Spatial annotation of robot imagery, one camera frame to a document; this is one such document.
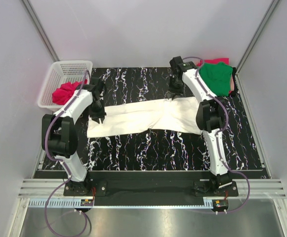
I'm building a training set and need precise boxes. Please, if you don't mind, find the folded peach t-shirt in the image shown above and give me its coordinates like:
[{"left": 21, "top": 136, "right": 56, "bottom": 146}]
[{"left": 229, "top": 75, "right": 235, "bottom": 94}]

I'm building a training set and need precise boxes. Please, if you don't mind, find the right controller board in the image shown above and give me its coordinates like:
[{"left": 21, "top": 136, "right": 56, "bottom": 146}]
[{"left": 213, "top": 200, "right": 229, "bottom": 209}]

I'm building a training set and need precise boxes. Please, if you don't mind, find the black marble pattern mat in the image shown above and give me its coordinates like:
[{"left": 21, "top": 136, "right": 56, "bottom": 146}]
[{"left": 33, "top": 66, "right": 272, "bottom": 180}]

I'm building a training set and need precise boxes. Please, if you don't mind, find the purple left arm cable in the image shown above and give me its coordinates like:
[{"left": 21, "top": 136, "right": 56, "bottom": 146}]
[{"left": 45, "top": 70, "right": 93, "bottom": 235}]

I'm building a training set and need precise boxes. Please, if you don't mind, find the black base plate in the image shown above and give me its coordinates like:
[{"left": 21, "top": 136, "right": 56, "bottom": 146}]
[{"left": 64, "top": 171, "right": 239, "bottom": 208}]

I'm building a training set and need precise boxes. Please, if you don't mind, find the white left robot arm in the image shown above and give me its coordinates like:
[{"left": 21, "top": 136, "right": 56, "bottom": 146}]
[{"left": 41, "top": 78, "right": 106, "bottom": 183}]

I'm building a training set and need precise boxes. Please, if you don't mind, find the folded green t-shirt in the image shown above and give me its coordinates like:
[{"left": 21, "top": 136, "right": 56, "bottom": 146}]
[{"left": 199, "top": 62, "right": 233, "bottom": 96}]

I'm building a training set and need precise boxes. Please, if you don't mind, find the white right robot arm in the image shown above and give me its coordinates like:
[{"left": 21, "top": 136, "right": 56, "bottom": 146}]
[{"left": 166, "top": 56, "right": 232, "bottom": 193}]

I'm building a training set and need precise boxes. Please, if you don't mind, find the controller board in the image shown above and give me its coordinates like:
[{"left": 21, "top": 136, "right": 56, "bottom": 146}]
[
  {"left": 81, "top": 199, "right": 94, "bottom": 206},
  {"left": 213, "top": 200, "right": 229, "bottom": 209}
]

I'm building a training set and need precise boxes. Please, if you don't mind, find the folded red t-shirt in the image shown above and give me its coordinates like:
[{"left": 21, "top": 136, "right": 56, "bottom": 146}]
[{"left": 205, "top": 58, "right": 229, "bottom": 65}]

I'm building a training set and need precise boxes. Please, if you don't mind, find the left controller board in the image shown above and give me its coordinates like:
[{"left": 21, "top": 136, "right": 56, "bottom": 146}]
[{"left": 81, "top": 199, "right": 94, "bottom": 206}]

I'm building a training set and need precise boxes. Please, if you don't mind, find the white plastic basket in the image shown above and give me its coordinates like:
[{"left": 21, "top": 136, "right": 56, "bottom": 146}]
[{"left": 37, "top": 60, "right": 93, "bottom": 112}]

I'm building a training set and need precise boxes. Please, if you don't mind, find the crumpled pink t-shirt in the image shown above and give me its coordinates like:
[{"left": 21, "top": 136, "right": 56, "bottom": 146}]
[{"left": 52, "top": 82, "right": 82, "bottom": 105}]

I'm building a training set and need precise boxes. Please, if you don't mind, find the white printed t-shirt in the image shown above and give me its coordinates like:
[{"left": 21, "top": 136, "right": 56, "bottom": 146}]
[{"left": 86, "top": 97, "right": 202, "bottom": 138}]

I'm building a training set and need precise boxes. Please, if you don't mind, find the aluminium rail frame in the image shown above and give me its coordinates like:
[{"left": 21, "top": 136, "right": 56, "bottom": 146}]
[{"left": 9, "top": 173, "right": 287, "bottom": 237}]

